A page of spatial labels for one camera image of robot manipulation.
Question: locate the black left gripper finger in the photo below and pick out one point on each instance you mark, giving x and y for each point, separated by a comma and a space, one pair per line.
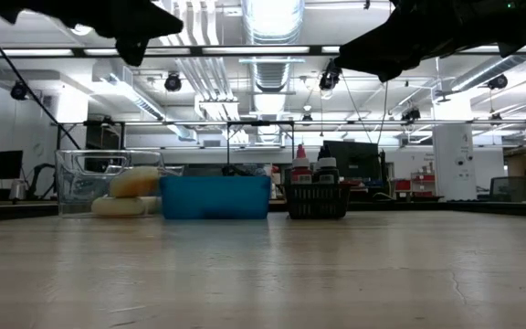
133, 50
130, 18

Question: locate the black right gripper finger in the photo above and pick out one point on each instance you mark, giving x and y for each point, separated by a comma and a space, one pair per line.
390, 75
404, 41

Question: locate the pink food colouring bottle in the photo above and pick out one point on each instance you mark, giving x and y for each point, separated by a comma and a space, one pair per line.
300, 171

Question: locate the chocolate frosted toy donut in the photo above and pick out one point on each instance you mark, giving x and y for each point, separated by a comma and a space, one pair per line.
133, 182

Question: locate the green frosted toy donut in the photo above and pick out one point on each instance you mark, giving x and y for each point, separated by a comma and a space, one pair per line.
117, 206

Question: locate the black computer monitor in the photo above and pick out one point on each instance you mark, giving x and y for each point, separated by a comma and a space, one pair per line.
5, 164
354, 160

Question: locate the white pillar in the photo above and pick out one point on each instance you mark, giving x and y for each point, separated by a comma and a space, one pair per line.
455, 151

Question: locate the red storage shelf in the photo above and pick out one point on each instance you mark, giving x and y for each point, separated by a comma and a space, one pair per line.
416, 185

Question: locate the clear plastic bin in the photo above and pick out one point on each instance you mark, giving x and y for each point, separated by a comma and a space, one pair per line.
76, 183

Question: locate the black slotted plastic basket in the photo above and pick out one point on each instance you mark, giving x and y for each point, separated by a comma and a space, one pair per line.
318, 201

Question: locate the blue plastic bin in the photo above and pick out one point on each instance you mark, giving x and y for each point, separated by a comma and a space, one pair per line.
215, 196

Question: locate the silver canister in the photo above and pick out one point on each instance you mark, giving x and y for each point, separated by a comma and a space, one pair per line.
17, 189

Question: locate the black ceiling-mounted camera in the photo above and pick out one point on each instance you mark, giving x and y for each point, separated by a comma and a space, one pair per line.
411, 113
329, 81
498, 81
20, 90
173, 82

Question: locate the black metal room frame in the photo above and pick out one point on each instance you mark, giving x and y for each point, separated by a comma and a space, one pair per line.
153, 123

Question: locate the black aluminium table frame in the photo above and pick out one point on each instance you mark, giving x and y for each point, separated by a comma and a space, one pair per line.
427, 208

